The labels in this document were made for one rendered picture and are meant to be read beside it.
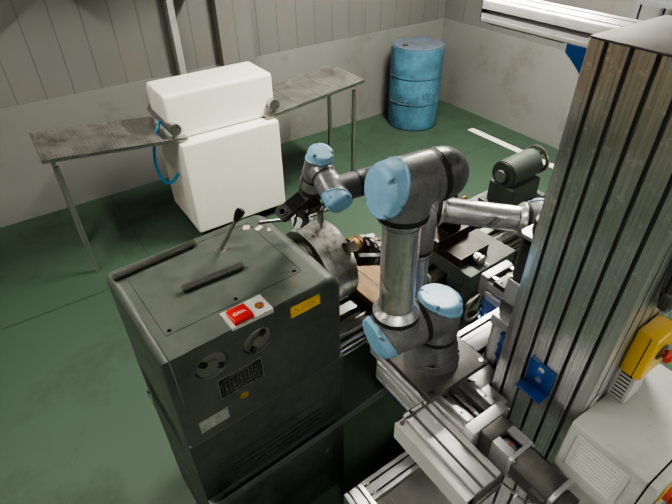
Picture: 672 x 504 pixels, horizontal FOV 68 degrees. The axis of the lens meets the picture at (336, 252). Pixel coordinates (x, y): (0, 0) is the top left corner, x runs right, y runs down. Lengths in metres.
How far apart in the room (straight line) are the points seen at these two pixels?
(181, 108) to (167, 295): 2.18
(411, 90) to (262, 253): 3.95
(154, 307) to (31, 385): 1.86
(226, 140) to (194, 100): 0.34
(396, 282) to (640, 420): 0.66
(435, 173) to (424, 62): 4.34
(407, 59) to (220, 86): 2.27
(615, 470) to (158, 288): 1.29
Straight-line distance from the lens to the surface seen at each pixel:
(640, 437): 1.39
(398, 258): 1.09
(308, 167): 1.42
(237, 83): 3.70
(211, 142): 3.63
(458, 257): 2.14
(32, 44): 4.39
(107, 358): 3.28
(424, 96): 5.45
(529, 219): 1.71
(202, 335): 1.43
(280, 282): 1.55
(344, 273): 1.76
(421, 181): 0.99
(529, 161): 2.61
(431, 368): 1.41
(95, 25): 4.44
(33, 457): 3.02
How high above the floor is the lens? 2.27
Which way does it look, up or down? 38 degrees down
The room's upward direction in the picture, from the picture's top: 1 degrees counter-clockwise
